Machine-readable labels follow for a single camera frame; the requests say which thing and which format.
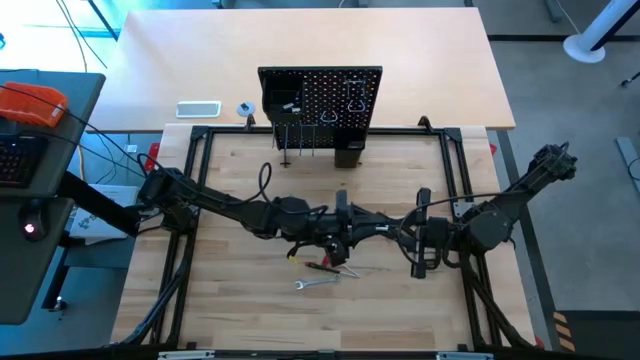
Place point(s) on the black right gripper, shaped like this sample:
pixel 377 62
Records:
pixel 424 225

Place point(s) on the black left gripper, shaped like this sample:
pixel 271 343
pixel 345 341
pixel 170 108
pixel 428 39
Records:
pixel 343 220

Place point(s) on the silver combination wrench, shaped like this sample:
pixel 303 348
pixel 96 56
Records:
pixel 315 283

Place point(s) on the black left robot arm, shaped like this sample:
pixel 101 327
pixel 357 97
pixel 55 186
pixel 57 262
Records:
pixel 225 210

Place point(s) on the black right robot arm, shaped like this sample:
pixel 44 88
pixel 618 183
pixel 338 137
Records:
pixel 492 227

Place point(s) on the silver double-prong peg hook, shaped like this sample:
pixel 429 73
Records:
pixel 301 142

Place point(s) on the black pegboard cup holder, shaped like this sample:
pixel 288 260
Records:
pixel 348 157

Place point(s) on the black perforated pegboard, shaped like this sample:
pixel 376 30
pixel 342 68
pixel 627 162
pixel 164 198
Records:
pixel 330 85

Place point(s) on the light wooden desk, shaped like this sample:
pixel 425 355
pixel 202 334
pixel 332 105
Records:
pixel 300 45

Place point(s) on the white rectangular device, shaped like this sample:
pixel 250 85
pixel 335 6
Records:
pixel 199 109

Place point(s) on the red table clamp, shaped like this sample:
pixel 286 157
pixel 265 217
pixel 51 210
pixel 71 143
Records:
pixel 151 157

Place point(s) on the white floor stand base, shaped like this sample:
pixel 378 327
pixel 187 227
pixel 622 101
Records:
pixel 582 50

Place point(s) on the white printed box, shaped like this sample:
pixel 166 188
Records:
pixel 100 220

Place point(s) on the black computer mouse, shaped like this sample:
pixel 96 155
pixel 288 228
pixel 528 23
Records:
pixel 32 222

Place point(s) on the dark grey side desk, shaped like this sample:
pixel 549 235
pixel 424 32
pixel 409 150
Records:
pixel 20 280

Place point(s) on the black backlit keyboard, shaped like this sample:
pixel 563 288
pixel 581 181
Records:
pixel 20 160

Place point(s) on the orange plastic case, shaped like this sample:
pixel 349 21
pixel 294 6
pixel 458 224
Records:
pixel 30 105

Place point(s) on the black aluminium table frame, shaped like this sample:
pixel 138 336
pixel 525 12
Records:
pixel 400 131

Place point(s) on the silver metal bracket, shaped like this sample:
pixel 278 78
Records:
pixel 465 356
pixel 187 355

